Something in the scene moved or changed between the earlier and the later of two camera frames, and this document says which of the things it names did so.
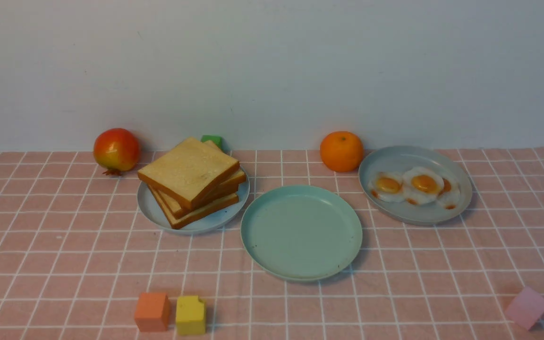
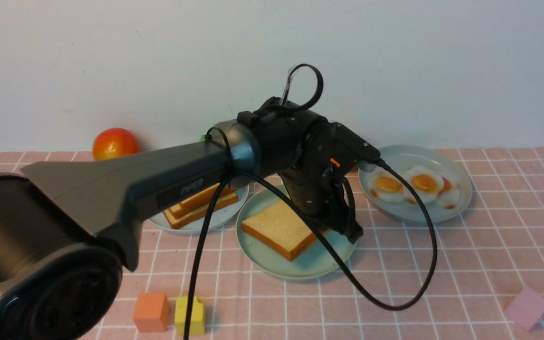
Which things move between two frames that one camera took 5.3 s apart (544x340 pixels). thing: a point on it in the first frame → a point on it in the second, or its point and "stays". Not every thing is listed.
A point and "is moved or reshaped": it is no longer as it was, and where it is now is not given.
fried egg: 449,198 stays
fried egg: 421,185 stays
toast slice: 188,171 is moved or reshaped
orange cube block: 152,312 stays
